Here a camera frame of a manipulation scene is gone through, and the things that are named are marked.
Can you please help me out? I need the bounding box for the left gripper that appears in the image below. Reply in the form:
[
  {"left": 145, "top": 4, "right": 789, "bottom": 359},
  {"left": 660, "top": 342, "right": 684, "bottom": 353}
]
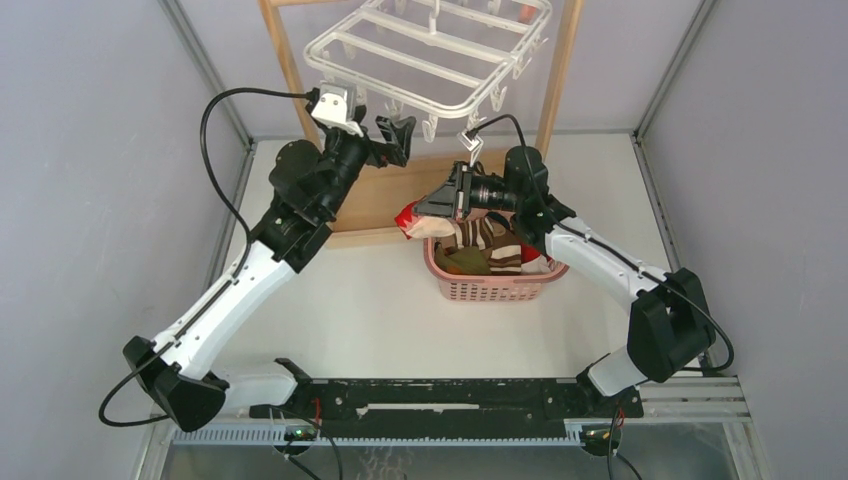
[{"left": 319, "top": 106, "right": 414, "bottom": 220}]

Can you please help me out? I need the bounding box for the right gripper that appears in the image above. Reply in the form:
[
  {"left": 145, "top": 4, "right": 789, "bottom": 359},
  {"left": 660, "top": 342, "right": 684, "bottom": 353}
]
[{"left": 412, "top": 162, "right": 522, "bottom": 221}]

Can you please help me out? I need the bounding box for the red sock with face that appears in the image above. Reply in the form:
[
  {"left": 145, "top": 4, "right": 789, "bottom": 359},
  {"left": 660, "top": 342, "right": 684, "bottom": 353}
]
[{"left": 394, "top": 200, "right": 456, "bottom": 240}]

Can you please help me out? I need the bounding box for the olive orange striped sock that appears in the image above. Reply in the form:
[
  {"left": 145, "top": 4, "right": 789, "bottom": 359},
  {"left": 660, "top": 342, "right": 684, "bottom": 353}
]
[{"left": 434, "top": 246, "right": 492, "bottom": 276}]

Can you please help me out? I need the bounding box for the brown white striped sock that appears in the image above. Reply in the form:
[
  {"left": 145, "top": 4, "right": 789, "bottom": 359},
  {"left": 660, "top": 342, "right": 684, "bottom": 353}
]
[{"left": 438, "top": 211, "right": 522, "bottom": 275}]

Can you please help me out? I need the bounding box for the white plastic clip hanger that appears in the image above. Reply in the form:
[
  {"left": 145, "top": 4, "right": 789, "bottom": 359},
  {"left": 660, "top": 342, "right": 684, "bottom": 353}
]
[{"left": 303, "top": 1, "right": 554, "bottom": 142}]

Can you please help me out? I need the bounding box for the red santa sock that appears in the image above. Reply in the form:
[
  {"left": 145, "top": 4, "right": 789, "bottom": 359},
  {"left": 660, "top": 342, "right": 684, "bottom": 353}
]
[{"left": 521, "top": 244, "right": 543, "bottom": 265}]

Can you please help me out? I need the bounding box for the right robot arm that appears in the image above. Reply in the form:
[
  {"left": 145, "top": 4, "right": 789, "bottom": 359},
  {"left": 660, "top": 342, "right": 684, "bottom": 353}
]
[{"left": 413, "top": 146, "right": 718, "bottom": 416}]

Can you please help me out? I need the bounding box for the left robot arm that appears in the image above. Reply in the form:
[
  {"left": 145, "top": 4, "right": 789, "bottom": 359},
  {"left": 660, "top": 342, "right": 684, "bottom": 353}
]
[{"left": 123, "top": 116, "right": 416, "bottom": 432}]

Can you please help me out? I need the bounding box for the wooden hanger stand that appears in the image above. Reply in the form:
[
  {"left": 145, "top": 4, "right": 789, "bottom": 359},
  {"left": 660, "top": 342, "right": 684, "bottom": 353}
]
[{"left": 258, "top": 1, "right": 584, "bottom": 248}]

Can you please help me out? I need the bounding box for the pink laundry basket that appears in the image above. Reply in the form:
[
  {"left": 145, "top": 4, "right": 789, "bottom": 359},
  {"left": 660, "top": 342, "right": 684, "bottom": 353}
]
[{"left": 424, "top": 209, "right": 569, "bottom": 302}]

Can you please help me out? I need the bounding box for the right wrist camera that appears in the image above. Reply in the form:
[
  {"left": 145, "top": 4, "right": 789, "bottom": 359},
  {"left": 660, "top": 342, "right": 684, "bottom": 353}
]
[{"left": 457, "top": 128, "right": 484, "bottom": 167}]

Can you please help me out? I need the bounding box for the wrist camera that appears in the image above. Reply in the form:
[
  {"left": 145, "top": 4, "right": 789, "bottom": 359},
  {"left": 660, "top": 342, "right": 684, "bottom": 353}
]
[
  {"left": 310, "top": 82, "right": 367, "bottom": 137},
  {"left": 457, "top": 128, "right": 484, "bottom": 167}
]

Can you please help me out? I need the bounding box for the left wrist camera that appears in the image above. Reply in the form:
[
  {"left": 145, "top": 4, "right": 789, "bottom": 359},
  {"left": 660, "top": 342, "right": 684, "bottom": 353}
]
[{"left": 310, "top": 82, "right": 367, "bottom": 137}]

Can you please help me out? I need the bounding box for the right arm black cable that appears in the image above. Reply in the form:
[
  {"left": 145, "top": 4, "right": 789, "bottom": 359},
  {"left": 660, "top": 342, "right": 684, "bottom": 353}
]
[{"left": 470, "top": 113, "right": 735, "bottom": 374}]

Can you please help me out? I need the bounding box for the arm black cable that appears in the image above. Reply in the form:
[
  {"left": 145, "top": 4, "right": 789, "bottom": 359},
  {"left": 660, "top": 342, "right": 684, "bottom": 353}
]
[
  {"left": 97, "top": 87, "right": 319, "bottom": 429},
  {"left": 470, "top": 113, "right": 735, "bottom": 374}
]

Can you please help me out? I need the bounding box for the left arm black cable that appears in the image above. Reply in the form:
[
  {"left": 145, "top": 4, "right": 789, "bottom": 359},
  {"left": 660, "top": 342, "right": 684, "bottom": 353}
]
[{"left": 97, "top": 87, "right": 319, "bottom": 429}]

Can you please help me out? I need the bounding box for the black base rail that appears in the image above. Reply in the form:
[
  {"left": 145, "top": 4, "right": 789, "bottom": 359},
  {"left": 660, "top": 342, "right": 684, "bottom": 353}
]
[{"left": 249, "top": 378, "right": 644, "bottom": 441}]

